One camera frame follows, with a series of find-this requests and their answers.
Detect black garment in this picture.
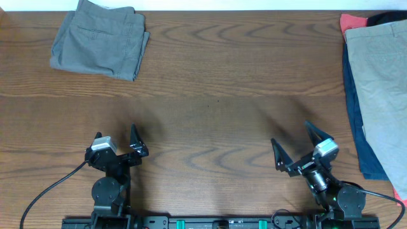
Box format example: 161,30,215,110
366,11,407,27

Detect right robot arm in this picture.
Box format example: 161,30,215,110
271,121,366,228

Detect light khaki shorts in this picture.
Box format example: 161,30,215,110
345,20,406,199

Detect left black cable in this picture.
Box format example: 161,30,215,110
19,160,89,229

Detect red garment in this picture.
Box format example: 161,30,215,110
340,14,368,40

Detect folded grey shorts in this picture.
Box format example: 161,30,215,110
50,0,150,81

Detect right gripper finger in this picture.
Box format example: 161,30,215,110
305,121,334,147
271,138,293,172

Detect right black cable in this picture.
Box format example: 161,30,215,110
341,180,406,229

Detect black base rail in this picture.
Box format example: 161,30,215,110
61,215,380,229

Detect black cable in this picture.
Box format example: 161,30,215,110
19,160,89,229
341,180,406,229

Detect navy blue shorts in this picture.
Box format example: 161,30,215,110
342,43,389,181

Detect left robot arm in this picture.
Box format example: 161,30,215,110
85,124,149,229

